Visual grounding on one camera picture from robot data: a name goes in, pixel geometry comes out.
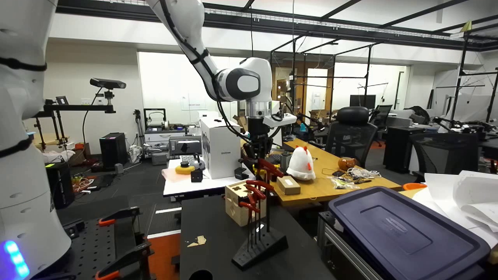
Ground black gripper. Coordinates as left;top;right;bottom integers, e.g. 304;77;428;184
243;119;276;168

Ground white computer case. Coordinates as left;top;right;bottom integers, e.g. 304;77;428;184
200;114;243;181

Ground small tan box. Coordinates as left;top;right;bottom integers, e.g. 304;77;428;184
276;175;304;198

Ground white cone-shaped bag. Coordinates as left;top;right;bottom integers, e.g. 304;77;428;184
285;145;318;184

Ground grey desktop device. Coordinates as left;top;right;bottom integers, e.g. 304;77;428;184
169;136;204;157

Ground wooden office desk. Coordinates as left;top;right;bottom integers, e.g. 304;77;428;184
239;137;405;210

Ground small white table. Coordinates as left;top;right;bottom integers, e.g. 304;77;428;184
162;157;257;199

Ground brown ball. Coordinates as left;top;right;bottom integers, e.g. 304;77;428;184
338;156;360;173

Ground black office chair with headrest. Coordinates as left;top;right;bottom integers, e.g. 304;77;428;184
324;106;380;168

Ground black hex key stand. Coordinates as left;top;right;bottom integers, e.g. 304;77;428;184
231;226;290;271

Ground crumpled foil wrappers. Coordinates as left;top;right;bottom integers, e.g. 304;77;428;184
329;165;383;192

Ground small wooden shape piece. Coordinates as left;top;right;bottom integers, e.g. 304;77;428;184
186;234;209;249

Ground dark computer monitor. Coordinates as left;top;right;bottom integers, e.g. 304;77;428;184
349;94;379;111

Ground black cabinet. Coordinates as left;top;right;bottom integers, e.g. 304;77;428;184
383;125;418;175

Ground black computer tower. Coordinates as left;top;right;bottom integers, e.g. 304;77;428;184
99;131;130;168

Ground black clamp with orange grip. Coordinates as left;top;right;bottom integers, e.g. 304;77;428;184
94;240;156;280
97;206;142;229

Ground navy plastic tote lid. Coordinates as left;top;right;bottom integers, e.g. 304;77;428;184
327;185;492;280

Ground black mesh office chair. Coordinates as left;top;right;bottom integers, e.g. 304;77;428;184
411;131;483;184

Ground black perforated breadboard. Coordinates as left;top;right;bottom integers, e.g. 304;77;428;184
49;217;151;280

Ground white paper sheets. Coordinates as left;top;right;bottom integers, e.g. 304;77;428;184
411;170;498;251

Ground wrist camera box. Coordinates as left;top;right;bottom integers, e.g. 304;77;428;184
260;112;299;129

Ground small black mount block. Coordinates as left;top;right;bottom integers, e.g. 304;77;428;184
190;159;206;184

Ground black frame 3D printer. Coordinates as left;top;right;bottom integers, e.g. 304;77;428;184
144;108;170;133

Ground black camera on stand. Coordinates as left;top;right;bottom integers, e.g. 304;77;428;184
89;77;128;92

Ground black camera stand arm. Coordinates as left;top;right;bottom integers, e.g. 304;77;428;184
28;95;117;153

